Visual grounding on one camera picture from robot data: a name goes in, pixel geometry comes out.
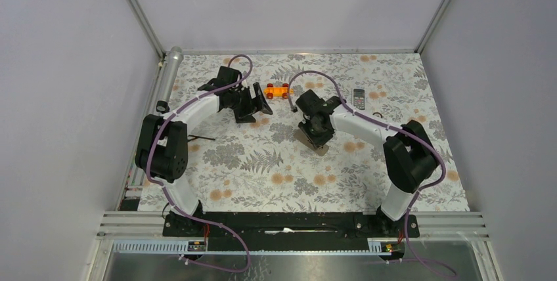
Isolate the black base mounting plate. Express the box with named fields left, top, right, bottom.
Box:
left=162, top=208, right=420, bottom=251

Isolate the white slotted cable duct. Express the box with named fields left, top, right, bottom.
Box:
left=112, top=238, right=405, bottom=257

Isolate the grey remote control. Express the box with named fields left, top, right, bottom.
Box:
left=294, top=129, right=329, bottom=156

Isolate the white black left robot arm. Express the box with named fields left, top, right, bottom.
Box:
left=135, top=66, right=273, bottom=236

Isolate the floral patterned table mat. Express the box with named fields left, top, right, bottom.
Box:
left=170, top=54, right=469, bottom=212

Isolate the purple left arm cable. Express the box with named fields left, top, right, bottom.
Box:
left=145, top=54, right=254, bottom=274

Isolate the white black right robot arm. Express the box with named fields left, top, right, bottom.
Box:
left=296, top=90, right=439, bottom=236

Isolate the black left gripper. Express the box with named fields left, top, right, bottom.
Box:
left=229, top=82, right=271, bottom=123

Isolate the black mini tripod stand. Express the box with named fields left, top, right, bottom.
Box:
left=187, top=135, right=215, bottom=142

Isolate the orange toy car chassis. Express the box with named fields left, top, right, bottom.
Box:
left=263, top=83, right=294, bottom=99

